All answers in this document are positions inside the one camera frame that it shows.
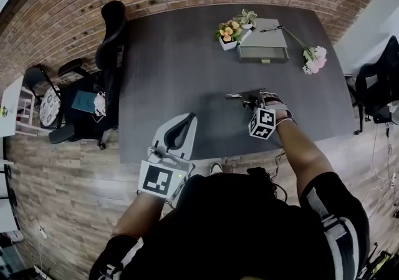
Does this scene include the white pink cloth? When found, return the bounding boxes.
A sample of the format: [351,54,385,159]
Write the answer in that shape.
[93,91,107,117]

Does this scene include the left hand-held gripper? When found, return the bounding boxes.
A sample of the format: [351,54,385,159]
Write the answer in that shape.
[136,112,199,202]

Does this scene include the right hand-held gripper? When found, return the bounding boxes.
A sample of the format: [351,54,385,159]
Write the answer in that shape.
[241,90,277,140]

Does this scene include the black office chair with headrest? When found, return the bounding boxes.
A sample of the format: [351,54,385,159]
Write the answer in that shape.
[48,0,128,150]

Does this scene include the pink flower bouquet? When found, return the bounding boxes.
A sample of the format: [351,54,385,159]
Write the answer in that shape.
[282,26,328,75]

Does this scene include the dark wooden table white legs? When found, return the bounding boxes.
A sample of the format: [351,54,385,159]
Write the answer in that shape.
[118,3,360,167]

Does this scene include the white shelf unit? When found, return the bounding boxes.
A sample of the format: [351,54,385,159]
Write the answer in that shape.
[0,137,24,244]

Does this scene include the person's right hand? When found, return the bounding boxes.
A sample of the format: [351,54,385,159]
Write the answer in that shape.
[260,92,296,126]

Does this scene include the person's black shirt torso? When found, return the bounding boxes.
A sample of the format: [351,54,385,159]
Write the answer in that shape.
[88,172,372,280]

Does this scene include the white cable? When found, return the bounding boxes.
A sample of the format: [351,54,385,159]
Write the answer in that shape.
[364,122,397,221]

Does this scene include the small black metal tool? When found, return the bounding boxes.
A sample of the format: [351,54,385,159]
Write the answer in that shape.
[224,88,266,102]

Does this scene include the black mesh office chair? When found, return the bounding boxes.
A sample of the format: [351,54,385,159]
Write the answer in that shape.
[344,35,399,135]

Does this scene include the person's right forearm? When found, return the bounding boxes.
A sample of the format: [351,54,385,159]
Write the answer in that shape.
[275,118,337,199]

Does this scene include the black waist device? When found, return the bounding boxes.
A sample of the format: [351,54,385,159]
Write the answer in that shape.
[247,166,269,180]

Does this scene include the person's left forearm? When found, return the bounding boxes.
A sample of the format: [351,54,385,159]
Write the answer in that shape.
[113,193,170,239]

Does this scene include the black folding chair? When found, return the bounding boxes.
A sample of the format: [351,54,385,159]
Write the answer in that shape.
[24,65,64,130]

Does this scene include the small green potted plant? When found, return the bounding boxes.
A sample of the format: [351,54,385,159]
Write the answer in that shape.
[233,9,258,31]

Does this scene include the grey drawer box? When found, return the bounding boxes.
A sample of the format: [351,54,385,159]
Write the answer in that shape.
[237,18,289,65]

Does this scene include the small white side table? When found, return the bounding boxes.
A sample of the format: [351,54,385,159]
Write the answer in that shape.
[0,75,36,138]

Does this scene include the teal notebook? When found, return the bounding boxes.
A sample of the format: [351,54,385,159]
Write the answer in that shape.
[70,90,99,114]

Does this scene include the orange flowers in white pot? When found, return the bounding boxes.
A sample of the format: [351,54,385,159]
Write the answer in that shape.
[214,19,252,52]

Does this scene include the patterned round seat cushion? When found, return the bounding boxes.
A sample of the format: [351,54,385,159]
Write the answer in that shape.
[39,85,62,126]

